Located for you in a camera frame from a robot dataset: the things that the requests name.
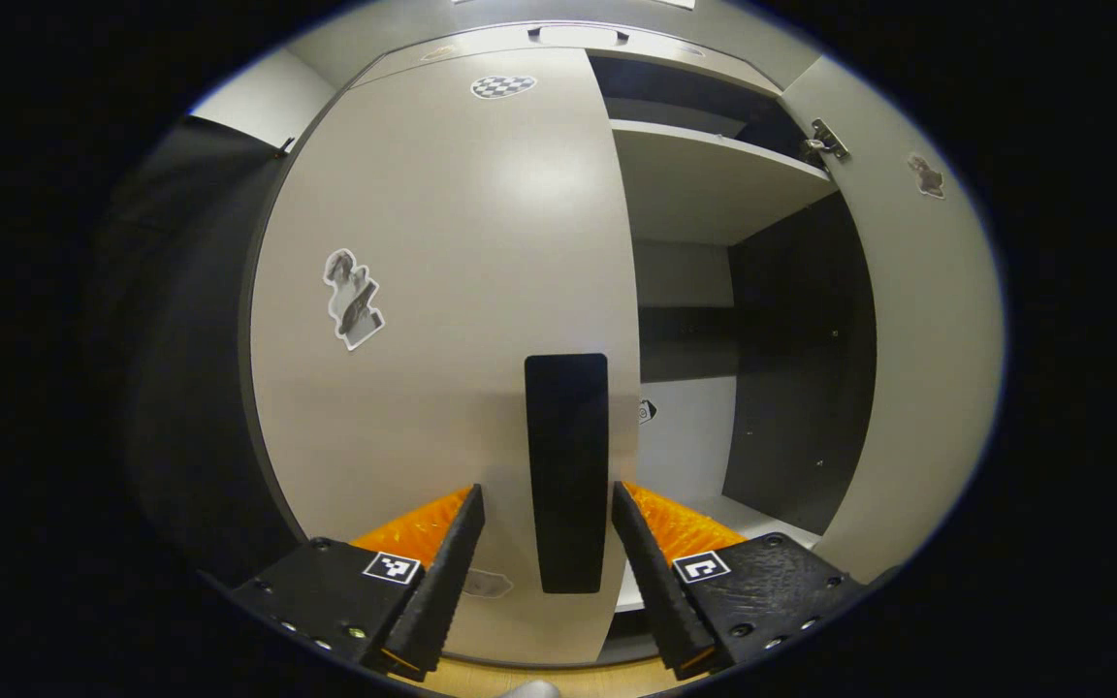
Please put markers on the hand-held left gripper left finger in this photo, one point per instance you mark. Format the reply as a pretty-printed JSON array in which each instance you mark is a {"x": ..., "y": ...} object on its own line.
[{"x": 442, "y": 591}]

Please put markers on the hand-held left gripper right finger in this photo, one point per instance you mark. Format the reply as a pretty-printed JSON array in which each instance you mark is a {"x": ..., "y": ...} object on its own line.
[{"x": 660, "y": 591}]

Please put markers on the beige cabinet door checkered sticker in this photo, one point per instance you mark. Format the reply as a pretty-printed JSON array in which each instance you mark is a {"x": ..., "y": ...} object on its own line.
[{"x": 442, "y": 291}]

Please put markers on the beige cabinet door square stickers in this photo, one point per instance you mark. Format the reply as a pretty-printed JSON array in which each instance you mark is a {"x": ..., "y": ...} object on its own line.
[{"x": 927, "y": 388}]

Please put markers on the beige double-door shoe cabinet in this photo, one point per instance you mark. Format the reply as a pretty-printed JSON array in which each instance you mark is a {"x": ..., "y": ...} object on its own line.
[{"x": 714, "y": 184}]

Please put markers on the metal cabinet door hinge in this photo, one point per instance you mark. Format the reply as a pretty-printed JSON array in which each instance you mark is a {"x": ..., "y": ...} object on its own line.
[{"x": 825, "y": 141}]

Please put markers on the black backdrop cloth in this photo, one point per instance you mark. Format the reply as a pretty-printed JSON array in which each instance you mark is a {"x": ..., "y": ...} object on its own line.
[{"x": 190, "y": 339}]

